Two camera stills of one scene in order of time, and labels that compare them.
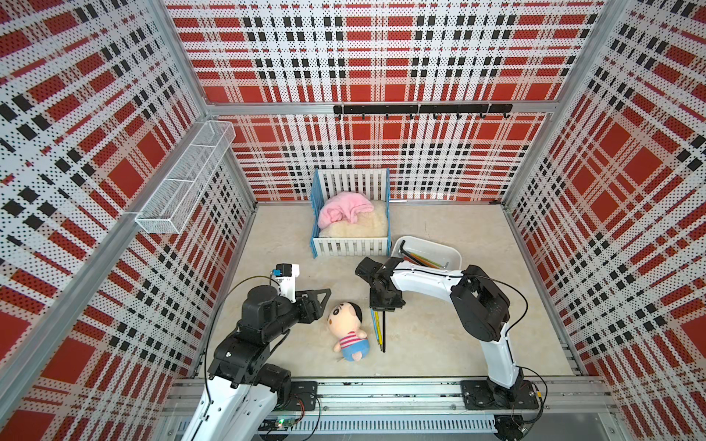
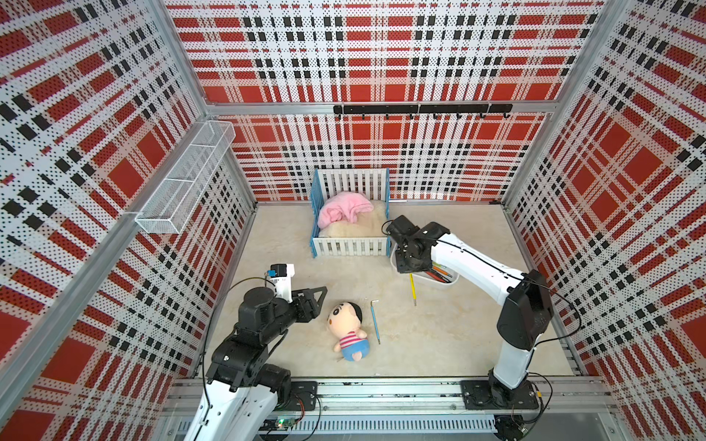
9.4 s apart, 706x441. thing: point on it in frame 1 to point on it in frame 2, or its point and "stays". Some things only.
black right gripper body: x=379 y=299 to x=406 y=262
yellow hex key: x=379 y=329 to x=413 y=289
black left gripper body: x=305 y=315 stays
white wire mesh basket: x=176 y=200 stays
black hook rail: x=425 y=108 stays
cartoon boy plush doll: x=344 y=321 stays
